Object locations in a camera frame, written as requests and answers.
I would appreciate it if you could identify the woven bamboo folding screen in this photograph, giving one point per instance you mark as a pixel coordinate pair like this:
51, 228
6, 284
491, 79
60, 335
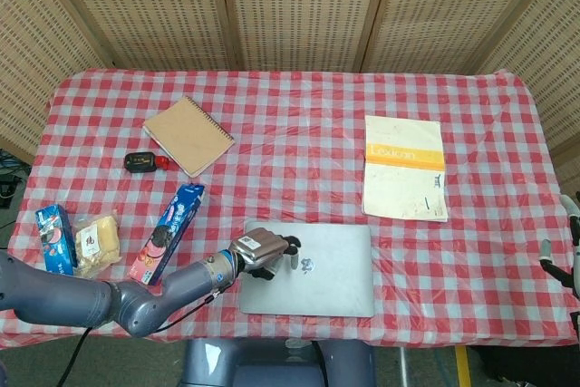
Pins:
290, 6

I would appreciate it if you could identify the red white checkered tablecloth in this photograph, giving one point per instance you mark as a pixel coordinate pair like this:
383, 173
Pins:
290, 133

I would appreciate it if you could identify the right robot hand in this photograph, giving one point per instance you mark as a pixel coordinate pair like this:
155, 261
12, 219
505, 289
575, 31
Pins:
566, 251

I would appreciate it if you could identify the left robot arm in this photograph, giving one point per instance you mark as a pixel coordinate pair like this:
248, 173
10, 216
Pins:
113, 292

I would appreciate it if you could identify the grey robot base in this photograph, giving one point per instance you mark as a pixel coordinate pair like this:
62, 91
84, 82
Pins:
276, 362

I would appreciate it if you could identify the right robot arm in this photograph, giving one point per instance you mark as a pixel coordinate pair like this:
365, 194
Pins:
575, 326

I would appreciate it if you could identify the silver laptop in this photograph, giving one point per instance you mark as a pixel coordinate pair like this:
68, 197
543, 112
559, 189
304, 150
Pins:
312, 269

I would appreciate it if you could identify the black device with red clip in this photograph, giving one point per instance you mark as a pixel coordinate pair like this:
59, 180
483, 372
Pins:
142, 162

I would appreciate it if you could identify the long blue Oreo box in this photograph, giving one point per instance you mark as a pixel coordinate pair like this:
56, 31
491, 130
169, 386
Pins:
167, 235

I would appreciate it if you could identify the yellow snack bag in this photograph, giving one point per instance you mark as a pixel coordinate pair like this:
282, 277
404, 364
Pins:
97, 242

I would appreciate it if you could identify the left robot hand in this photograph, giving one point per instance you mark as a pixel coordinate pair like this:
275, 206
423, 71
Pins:
263, 248

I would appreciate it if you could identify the brown spiral notebook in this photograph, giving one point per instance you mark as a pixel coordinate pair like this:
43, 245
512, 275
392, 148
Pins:
188, 135

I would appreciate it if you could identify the cream Lexicon book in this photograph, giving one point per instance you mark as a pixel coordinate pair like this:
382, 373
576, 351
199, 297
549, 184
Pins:
405, 169

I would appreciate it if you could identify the short blue Oreo box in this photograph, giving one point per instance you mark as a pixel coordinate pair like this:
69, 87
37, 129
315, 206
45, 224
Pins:
56, 244

